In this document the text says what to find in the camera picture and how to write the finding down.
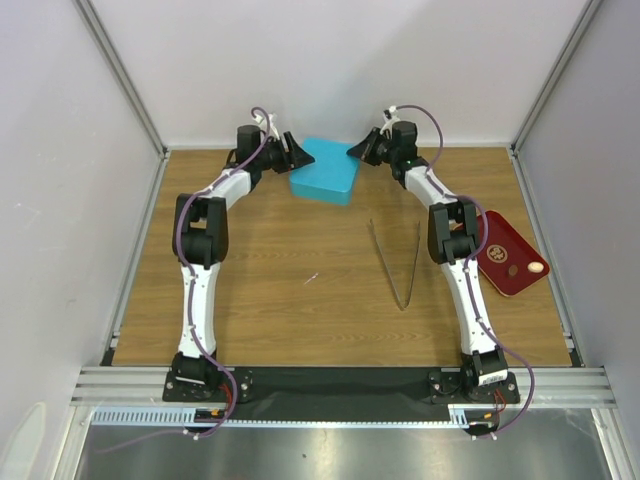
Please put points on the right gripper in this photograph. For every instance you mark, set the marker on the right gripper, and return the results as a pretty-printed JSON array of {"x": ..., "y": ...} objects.
[{"x": 365, "y": 150}]

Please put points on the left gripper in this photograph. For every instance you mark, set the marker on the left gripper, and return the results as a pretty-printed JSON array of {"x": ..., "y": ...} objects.
[{"x": 294, "y": 159}]

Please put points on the teal box lid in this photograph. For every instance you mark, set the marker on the teal box lid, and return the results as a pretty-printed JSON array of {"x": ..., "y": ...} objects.
[{"x": 332, "y": 165}]

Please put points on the metal tongs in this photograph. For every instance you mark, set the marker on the metal tongs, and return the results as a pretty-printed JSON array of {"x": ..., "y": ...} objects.
[{"x": 400, "y": 272}]

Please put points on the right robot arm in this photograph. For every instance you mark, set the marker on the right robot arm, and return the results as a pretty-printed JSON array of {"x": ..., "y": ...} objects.
[{"x": 456, "y": 234}]

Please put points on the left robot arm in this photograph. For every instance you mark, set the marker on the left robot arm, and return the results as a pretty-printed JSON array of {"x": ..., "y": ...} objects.
[{"x": 200, "y": 241}]

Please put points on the teal chocolate box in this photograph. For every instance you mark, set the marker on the teal chocolate box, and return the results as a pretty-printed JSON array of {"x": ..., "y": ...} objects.
[{"x": 325, "y": 194}]

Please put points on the red chocolate tray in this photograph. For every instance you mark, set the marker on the red chocolate tray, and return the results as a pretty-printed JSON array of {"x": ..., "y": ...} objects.
[{"x": 505, "y": 247}]

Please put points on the beige oval chocolate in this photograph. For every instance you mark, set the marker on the beige oval chocolate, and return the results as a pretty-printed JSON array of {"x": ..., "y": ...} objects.
[{"x": 535, "y": 267}]

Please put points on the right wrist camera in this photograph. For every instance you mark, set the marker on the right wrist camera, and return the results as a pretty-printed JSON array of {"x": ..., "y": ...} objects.
[{"x": 390, "y": 117}]

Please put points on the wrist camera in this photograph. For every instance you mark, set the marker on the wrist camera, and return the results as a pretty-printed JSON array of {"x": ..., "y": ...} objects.
[
  {"x": 266, "y": 123},
  {"x": 390, "y": 117}
]

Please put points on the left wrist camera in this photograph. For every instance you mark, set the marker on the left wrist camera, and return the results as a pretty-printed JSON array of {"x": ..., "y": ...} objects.
[{"x": 266, "y": 123}]

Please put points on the left aluminium frame post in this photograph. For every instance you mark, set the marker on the left aluminium frame post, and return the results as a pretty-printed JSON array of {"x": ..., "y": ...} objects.
[{"x": 98, "y": 32}]

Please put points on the aluminium frame post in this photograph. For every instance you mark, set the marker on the aluminium frame post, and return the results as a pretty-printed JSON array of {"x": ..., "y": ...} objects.
[
  {"x": 567, "y": 52},
  {"x": 98, "y": 32}
]

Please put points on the right aluminium frame post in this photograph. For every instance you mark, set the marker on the right aluminium frame post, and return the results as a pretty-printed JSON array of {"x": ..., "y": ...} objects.
[{"x": 567, "y": 52}]

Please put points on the slotted cable duct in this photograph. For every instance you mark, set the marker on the slotted cable duct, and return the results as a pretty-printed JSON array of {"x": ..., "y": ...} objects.
[{"x": 203, "y": 418}]

